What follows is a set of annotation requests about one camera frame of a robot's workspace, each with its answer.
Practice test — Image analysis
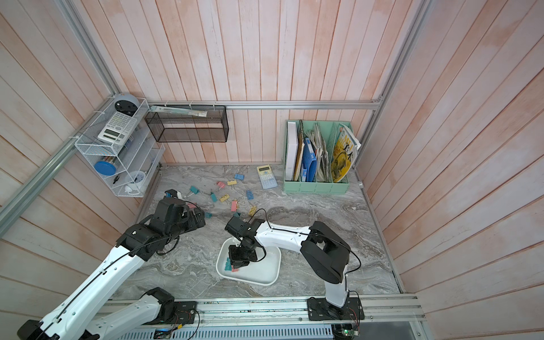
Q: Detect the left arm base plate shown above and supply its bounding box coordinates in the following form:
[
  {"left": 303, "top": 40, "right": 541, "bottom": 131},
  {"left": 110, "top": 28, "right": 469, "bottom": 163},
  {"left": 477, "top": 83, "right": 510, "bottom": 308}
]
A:
[{"left": 147, "top": 301, "right": 197, "bottom": 325}]

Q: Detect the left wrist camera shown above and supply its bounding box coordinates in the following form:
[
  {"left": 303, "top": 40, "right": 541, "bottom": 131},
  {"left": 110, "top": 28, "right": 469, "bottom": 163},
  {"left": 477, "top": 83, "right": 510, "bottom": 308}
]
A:
[{"left": 164, "top": 189, "right": 183, "bottom": 200}]

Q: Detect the white binder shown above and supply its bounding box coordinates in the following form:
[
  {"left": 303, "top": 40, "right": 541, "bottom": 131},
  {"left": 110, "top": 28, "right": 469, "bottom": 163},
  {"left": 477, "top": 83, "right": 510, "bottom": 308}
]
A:
[{"left": 285, "top": 121, "right": 298, "bottom": 181}]

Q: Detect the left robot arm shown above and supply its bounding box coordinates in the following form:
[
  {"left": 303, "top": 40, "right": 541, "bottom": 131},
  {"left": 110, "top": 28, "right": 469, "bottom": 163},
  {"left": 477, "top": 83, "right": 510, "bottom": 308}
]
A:
[{"left": 17, "top": 195, "right": 205, "bottom": 339}]

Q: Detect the white wire shelf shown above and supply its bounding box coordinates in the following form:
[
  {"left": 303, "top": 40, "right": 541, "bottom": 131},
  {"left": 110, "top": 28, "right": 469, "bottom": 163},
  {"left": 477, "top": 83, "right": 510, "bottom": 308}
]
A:
[{"left": 75, "top": 96, "right": 165, "bottom": 198}]

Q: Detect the white calculator on shelf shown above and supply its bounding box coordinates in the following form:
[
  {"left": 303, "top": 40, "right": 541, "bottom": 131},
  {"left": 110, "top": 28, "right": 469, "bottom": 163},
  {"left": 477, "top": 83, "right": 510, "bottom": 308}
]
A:
[{"left": 98, "top": 111, "right": 137, "bottom": 146}]

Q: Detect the round grey speaker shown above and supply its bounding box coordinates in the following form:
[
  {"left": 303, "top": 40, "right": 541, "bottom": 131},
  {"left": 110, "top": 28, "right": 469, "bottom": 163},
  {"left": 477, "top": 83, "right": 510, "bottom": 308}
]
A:
[{"left": 113, "top": 93, "right": 140, "bottom": 117}]

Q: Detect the white storage tray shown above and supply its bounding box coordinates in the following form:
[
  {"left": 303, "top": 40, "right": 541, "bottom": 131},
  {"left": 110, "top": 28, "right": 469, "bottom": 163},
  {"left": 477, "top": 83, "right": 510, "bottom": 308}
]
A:
[{"left": 216, "top": 237, "right": 281, "bottom": 286}]

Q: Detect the green file organizer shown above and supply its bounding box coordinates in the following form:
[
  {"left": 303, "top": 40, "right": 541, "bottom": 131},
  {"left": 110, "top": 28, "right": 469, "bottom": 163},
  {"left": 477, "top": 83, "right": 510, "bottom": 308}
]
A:
[{"left": 283, "top": 120, "right": 351, "bottom": 195}]

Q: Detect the white mug on shelf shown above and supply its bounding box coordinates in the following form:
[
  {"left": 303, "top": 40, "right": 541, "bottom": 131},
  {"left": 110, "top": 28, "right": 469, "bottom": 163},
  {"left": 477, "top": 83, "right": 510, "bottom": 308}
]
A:
[{"left": 125, "top": 171, "right": 146, "bottom": 195}]

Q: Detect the black wire basket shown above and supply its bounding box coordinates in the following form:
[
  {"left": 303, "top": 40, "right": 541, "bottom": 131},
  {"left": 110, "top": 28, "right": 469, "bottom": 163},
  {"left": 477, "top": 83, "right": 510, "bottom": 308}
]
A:
[{"left": 144, "top": 105, "right": 230, "bottom": 143}]

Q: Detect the blue folder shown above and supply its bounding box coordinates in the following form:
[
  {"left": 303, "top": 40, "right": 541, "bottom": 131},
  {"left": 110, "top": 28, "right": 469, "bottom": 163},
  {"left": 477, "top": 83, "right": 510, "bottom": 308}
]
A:
[{"left": 301, "top": 137, "right": 317, "bottom": 182}]

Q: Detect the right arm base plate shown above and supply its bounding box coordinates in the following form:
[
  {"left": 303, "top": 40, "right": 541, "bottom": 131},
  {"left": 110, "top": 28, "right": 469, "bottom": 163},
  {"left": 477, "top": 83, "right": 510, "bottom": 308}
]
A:
[{"left": 306, "top": 297, "right": 365, "bottom": 321}]

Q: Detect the ruler on basket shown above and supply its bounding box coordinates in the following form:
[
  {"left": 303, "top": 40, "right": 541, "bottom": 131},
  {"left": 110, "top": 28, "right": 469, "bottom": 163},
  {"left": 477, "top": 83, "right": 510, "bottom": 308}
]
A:
[{"left": 150, "top": 106, "right": 208, "bottom": 118}]

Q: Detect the yellow magazine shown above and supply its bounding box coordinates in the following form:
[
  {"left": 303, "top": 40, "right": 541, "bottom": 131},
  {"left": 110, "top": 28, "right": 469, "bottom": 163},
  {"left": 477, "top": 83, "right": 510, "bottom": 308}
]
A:
[{"left": 331, "top": 123, "right": 361, "bottom": 183}]

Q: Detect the yellow blue calculator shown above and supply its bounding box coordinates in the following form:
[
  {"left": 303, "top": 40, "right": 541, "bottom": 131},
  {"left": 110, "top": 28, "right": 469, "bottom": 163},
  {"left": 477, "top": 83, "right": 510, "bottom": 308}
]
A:
[{"left": 256, "top": 165, "right": 278, "bottom": 190}]

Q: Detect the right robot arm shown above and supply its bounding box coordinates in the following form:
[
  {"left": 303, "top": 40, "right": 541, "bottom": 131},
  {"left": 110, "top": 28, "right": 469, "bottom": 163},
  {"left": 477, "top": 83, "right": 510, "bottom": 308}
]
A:
[{"left": 225, "top": 217, "right": 351, "bottom": 308}]

